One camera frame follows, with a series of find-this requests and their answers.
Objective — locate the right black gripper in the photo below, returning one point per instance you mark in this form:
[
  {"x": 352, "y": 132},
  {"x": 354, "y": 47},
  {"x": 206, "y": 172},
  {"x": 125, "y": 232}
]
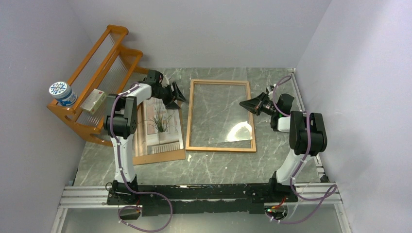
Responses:
[{"x": 255, "y": 104}]

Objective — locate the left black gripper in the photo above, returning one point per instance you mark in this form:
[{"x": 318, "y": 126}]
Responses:
[{"x": 176, "y": 93}]

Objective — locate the plant photo print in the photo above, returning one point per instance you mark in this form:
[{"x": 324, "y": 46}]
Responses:
[{"x": 159, "y": 128}]

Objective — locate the wooden picture frame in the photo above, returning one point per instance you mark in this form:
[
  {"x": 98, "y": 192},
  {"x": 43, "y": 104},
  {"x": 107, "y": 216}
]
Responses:
[{"x": 251, "y": 149}]

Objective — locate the brown backing board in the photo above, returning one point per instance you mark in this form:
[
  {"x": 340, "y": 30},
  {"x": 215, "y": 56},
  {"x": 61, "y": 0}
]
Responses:
[{"x": 161, "y": 158}]

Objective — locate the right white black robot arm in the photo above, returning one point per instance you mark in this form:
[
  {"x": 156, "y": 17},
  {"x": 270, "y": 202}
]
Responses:
[{"x": 307, "y": 138}]

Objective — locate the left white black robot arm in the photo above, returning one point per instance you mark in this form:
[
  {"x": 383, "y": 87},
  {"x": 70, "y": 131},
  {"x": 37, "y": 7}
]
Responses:
[{"x": 121, "y": 124}]

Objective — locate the orange wooden shelf rack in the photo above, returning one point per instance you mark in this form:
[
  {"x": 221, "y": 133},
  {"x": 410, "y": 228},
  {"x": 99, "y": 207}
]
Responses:
[{"x": 108, "y": 67}]

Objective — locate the white red small box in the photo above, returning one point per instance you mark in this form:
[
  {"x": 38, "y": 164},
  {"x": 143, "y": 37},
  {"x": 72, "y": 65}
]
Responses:
[{"x": 94, "y": 100}]

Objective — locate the blue white round tin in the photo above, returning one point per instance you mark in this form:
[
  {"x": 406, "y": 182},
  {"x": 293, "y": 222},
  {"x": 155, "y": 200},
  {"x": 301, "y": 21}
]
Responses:
[{"x": 63, "y": 93}]

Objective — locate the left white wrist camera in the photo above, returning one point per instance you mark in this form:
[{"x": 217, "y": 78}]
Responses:
[{"x": 164, "y": 81}]

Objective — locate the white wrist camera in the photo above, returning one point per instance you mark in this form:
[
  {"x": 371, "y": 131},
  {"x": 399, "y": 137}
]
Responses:
[
  {"x": 164, "y": 81},
  {"x": 269, "y": 89}
]

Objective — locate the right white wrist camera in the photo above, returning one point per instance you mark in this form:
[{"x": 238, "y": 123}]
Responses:
[{"x": 269, "y": 89}]

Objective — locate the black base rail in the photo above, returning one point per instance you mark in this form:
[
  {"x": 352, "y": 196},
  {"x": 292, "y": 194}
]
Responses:
[{"x": 197, "y": 199}]

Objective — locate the aluminium extrusion rail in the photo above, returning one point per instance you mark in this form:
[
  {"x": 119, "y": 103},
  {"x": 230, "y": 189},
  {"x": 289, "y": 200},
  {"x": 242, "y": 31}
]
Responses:
[{"x": 93, "y": 197}]

